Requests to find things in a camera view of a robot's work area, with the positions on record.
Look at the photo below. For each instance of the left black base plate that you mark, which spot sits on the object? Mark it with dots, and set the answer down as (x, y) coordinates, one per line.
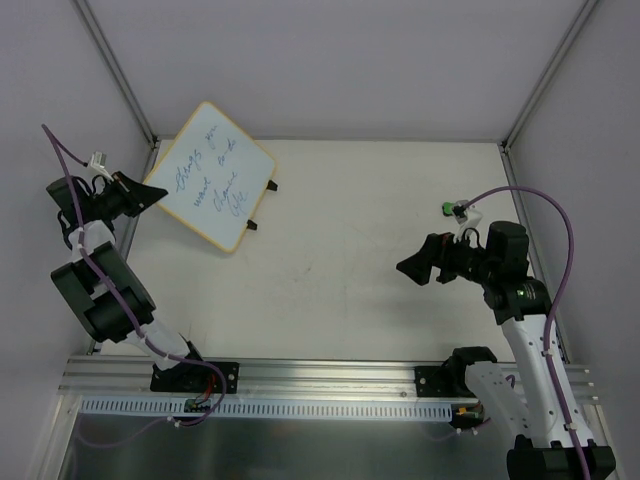
(220, 375)

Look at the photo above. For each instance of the white slotted cable duct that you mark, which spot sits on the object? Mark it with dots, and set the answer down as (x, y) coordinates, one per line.
(252, 408)

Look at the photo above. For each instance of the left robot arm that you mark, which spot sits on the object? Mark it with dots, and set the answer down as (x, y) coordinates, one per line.
(103, 292)

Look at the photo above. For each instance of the whiteboard wire stand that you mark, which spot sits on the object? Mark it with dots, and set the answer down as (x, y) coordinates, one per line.
(271, 187)

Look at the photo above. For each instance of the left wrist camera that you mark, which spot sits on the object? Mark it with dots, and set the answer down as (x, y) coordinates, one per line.
(97, 165)

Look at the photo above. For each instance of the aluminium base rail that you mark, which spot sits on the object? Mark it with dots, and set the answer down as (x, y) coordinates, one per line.
(259, 378)

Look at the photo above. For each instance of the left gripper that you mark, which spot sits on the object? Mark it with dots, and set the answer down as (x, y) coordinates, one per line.
(123, 195)

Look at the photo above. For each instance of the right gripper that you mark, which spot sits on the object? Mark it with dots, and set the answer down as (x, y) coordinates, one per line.
(443, 257)

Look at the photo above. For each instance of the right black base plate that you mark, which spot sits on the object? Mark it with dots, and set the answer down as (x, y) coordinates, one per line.
(433, 382)

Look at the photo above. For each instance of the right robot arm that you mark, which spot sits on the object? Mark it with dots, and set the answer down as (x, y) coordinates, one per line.
(544, 431)

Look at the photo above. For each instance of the green whiteboard eraser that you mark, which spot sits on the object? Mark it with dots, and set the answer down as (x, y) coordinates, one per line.
(447, 209)

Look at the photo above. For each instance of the yellow framed whiteboard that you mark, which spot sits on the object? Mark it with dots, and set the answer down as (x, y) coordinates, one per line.
(215, 176)

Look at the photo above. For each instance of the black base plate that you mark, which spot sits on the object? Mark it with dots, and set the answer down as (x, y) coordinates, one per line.
(433, 382)
(220, 375)

